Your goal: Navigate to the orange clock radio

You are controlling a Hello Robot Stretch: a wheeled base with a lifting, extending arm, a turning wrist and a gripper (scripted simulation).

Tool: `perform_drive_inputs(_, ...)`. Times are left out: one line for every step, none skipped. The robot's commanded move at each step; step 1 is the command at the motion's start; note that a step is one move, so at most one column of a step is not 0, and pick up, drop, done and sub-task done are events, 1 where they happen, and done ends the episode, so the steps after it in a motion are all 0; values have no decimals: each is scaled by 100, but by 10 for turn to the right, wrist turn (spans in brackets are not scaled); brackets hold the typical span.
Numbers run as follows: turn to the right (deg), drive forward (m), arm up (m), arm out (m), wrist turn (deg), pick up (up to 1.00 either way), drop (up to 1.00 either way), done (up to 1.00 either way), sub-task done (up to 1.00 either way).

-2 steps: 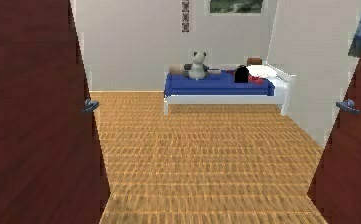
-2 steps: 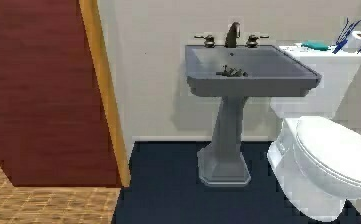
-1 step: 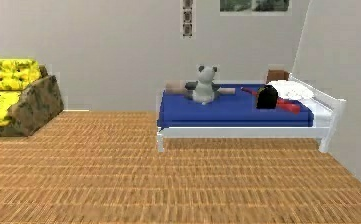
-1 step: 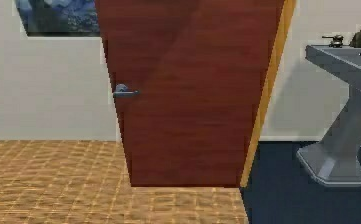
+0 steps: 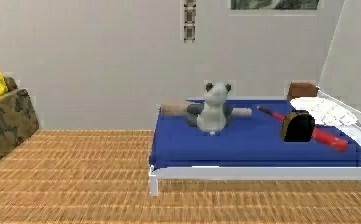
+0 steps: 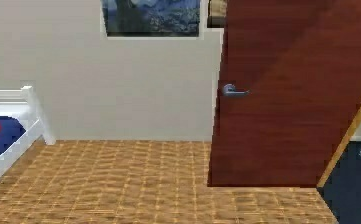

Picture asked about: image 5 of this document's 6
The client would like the white bed with blue cover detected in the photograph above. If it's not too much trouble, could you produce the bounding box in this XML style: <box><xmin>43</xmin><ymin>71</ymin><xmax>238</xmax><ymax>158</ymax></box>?
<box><xmin>148</xmin><ymin>89</ymin><xmax>361</xmax><ymax>198</ymax></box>

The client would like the tan wooden baseball bat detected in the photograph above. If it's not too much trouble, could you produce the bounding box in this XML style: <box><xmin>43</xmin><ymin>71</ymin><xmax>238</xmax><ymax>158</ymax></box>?
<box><xmin>161</xmin><ymin>103</ymin><xmax>253</xmax><ymax>118</ymax></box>

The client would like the white pillow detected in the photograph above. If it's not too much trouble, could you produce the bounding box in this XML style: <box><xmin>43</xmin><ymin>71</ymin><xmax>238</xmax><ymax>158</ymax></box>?
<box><xmin>289</xmin><ymin>96</ymin><xmax>360</xmax><ymax>128</ymax></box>

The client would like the tall narrow framed picture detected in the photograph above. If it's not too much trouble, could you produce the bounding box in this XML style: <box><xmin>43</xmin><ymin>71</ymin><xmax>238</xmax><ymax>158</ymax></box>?
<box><xmin>182</xmin><ymin>0</ymin><xmax>198</xmax><ymax>44</ymax></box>

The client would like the camouflage patterned armchair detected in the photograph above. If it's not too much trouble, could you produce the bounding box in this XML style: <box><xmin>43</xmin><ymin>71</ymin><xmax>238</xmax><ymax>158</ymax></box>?
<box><xmin>0</xmin><ymin>77</ymin><xmax>41</xmax><ymax>169</ymax></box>

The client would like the black clock radio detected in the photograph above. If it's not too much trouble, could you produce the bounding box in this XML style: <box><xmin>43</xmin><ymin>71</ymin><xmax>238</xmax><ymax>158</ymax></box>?
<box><xmin>280</xmin><ymin>110</ymin><xmax>316</xmax><ymax>143</ymax></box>

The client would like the grey white teddy bear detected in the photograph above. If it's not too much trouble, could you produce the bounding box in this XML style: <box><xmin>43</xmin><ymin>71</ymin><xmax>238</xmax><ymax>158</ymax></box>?
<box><xmin>186</xmin><ymin>82</ymin><xmax>235</xmax><ymax>136</ymax></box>

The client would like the dark green framed picture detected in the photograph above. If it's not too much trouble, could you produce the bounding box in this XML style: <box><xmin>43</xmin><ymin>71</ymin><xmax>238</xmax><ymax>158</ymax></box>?
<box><xmin>229</xmin><ymin>0</ymin><xmax>321</xmax><ymax>11</ymax></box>

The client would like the brown wooden box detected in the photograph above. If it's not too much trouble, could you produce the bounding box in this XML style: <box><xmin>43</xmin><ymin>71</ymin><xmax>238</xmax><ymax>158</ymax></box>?
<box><xmin>286</xmin><ymin>82</ymin><xmax>320</xmax><ymax>102</ymax></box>

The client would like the red baseball bat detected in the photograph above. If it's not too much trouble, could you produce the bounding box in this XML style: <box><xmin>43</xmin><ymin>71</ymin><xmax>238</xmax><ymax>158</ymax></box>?
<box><xmin>256</xmin><ymin>105</ymin><xmax>350</xmax><ymax>152</ymax></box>

